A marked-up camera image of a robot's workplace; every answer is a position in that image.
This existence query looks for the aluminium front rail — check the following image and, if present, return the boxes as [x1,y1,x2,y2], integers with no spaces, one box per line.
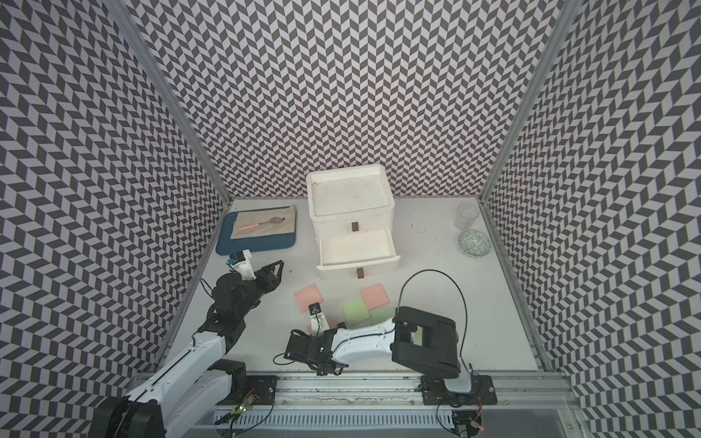
[158,371,582,412]

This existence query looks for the green sticky note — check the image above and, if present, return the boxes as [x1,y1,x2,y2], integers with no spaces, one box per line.
[342,297,371,327]
[369,307,395,325]

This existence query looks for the white three-drawer cabinet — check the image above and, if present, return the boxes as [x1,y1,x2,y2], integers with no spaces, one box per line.
[306,164,401,280]

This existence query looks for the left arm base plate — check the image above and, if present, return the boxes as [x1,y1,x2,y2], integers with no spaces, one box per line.
[217,374,279,406]

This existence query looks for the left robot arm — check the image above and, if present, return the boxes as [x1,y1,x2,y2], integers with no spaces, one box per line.
[88,260,284,437]

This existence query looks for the white drawer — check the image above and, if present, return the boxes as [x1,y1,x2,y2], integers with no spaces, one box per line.
[318,228,401,272]

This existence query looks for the clear glass cup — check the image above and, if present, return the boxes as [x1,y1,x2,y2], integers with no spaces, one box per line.
[454,203,480,232]

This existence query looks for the beige folded cloth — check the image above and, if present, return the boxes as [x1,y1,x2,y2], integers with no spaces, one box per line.
[230,205,297,240]

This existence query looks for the blue tray mat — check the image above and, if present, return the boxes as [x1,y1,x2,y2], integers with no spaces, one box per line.
[215,212,297,256]

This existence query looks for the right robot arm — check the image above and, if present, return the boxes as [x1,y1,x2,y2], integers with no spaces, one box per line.
[282,305,475,394]

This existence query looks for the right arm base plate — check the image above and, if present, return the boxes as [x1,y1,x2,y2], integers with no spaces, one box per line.
[419,374,498,407]

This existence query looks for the pink-handled metal spoon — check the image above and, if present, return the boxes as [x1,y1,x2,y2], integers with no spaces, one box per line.
[238,216,285,232]

